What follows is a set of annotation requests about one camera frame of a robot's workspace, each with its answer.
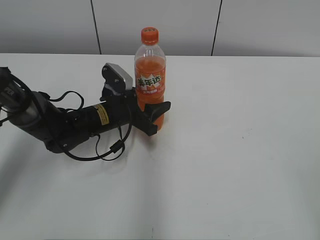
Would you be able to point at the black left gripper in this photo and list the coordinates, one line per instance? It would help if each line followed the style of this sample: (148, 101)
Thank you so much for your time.
(124, 109)

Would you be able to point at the orange Mirinda soda bottle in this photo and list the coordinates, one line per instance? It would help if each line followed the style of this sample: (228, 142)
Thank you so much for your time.
(150, 75)

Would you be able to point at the orange bottle cap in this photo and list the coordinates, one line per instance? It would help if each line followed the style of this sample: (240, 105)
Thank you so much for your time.
(149, 36)

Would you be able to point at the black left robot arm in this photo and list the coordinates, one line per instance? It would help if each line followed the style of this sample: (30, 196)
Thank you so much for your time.
(63, 129)

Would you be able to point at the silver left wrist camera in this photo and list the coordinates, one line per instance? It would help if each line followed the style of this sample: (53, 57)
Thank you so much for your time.
(117, 80)

